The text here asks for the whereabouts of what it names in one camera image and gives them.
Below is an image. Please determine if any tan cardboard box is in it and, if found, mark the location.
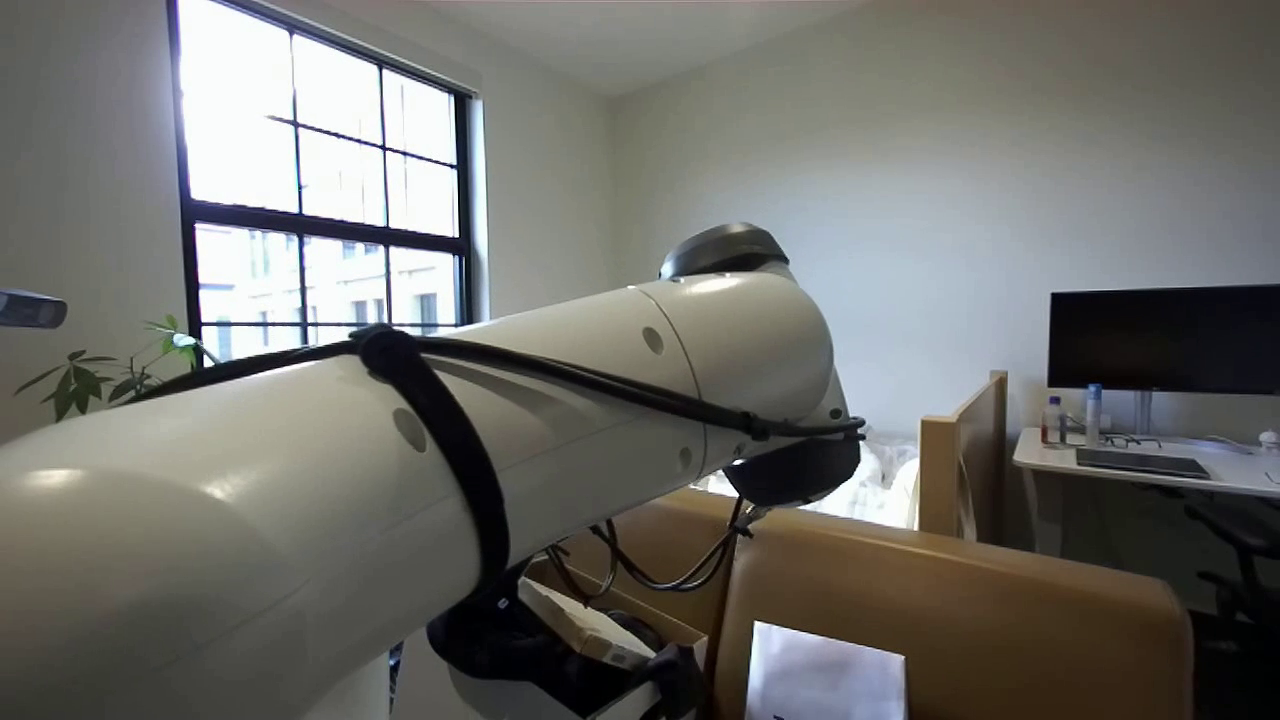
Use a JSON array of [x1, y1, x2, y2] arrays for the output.
[[530, 483, 1197, 720]]

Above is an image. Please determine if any wooden bed footboard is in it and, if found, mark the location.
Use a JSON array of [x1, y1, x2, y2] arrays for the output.
[[917, 370, 1016, 544]]

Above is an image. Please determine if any black garment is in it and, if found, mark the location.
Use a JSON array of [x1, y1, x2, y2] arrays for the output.
[[425, 574, 710, 720]]

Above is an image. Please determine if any white paper sign with text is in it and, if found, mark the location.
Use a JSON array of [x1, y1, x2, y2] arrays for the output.
[[740, 617, 910, 720]]

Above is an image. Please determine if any black framed window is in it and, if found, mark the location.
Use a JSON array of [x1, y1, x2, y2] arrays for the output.
[[164, 0, 487, 370]]

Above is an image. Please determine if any dark small bottle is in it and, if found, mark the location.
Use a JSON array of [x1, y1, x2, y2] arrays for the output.
[[1038, 387, 1070, 452]]

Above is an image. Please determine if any dark keyboard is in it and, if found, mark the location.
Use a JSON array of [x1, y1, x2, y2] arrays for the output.
[[1066, 443, 1215, 483]]

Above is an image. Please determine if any black wide monitor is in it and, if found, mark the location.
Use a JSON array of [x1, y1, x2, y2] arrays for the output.
[[1044, 280, 1280, 400]]

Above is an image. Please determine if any green leafy plant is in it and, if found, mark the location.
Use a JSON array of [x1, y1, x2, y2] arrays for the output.
[[12, 311, 221, 423]]

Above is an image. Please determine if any white desk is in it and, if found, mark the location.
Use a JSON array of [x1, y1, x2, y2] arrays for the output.
[[1007, 421, 1280, 555]]

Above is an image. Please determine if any small gray device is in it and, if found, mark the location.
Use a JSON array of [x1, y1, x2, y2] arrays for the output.
[[0, 286, 72, 335]]

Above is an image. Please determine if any black office chair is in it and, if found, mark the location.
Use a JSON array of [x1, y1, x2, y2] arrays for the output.
[[1176, 496, 1280, 649]]

